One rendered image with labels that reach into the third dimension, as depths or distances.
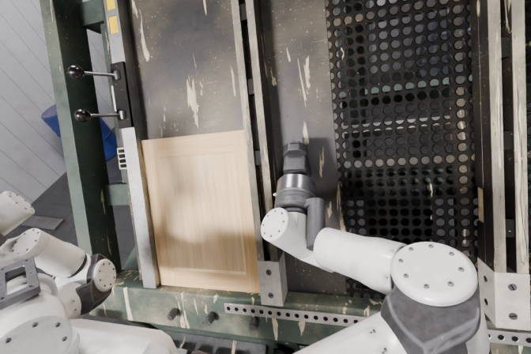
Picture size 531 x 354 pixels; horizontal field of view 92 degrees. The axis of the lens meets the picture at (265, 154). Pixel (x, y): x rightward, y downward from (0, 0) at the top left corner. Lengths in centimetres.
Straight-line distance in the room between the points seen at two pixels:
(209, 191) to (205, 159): 10
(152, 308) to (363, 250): 79
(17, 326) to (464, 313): 42
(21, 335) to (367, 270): 39
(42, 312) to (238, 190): 51
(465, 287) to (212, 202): 64
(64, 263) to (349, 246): 63
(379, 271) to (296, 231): 16
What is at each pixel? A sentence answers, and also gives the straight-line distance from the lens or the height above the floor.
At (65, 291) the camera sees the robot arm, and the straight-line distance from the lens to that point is 78.
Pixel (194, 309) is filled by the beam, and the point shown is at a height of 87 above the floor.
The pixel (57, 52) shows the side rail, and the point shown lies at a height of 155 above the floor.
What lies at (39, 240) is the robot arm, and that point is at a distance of 74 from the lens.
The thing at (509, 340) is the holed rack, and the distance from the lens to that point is 88.
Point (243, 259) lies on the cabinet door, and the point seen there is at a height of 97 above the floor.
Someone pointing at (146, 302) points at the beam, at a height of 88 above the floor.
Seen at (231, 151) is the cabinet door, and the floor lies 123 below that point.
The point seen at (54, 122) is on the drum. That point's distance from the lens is 370.
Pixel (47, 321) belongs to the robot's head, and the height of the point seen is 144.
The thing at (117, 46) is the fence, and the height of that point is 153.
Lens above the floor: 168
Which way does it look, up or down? 40 degrees down
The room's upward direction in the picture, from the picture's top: 18 degrees counter-clockwise
